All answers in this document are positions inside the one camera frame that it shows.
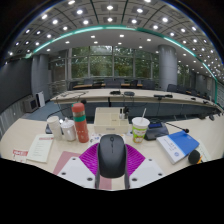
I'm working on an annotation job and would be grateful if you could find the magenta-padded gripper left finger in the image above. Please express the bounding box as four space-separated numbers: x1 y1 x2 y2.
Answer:
56 143 101 190

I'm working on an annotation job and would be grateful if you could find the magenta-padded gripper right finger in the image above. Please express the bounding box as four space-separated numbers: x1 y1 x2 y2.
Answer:
123 143 166 190

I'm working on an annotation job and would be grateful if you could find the black computer mouse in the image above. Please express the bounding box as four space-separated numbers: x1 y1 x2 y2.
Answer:
97 133 128 179

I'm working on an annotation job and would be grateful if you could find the pink mouse pad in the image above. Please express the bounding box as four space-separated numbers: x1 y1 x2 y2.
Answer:
52 150 113 191

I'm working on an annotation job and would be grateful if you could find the printed paper cup with straw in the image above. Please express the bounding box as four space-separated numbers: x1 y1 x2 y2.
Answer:
131 107 151 144

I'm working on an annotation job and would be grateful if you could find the white lidded mug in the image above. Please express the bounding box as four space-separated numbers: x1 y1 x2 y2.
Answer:
60 117 78 142

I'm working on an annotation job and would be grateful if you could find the black gooseneck microphone unit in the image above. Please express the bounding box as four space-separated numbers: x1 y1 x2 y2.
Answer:
44 105 73 135
143 120 190 141

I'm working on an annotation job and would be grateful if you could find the blue and white book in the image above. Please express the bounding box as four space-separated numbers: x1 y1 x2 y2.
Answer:
155 130 201 165

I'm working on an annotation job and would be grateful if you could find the white printed paper sheet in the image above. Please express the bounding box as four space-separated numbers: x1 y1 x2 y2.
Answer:
26 133 55 164

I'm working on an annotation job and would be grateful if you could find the red thermos bottle green band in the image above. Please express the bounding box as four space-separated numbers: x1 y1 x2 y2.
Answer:
71 102 90 144

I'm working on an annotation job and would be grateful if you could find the stack of white paper cups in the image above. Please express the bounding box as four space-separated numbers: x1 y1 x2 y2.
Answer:
46 115 64 140

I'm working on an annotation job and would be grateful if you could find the red and white leaflet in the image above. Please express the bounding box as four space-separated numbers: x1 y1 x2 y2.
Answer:
11 148 29 164

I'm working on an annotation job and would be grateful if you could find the cream cardboard box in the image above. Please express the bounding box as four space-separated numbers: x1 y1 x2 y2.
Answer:
93 106 130 135

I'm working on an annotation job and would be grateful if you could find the white booklet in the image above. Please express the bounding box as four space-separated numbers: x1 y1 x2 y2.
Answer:
196 139 213 163

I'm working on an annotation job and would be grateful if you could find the white upright appliance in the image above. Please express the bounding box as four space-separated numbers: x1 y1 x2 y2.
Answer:
35 90 47 108

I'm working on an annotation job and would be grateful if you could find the long curved conference table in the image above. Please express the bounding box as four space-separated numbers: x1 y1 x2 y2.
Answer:
49 87 223 116

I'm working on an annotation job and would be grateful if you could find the grey box-shaped appliance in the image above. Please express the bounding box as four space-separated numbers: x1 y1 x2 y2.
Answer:
23 95 40 113

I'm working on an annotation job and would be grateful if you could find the group of dark office chairs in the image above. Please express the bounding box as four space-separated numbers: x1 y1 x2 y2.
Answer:
68 78 221 101

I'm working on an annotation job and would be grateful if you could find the group of ceiling lights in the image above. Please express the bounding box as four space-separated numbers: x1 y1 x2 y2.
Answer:
8 0 224 81

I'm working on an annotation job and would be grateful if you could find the black handheld microphone orange ring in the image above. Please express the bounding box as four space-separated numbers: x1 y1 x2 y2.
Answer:
187 149 204 165

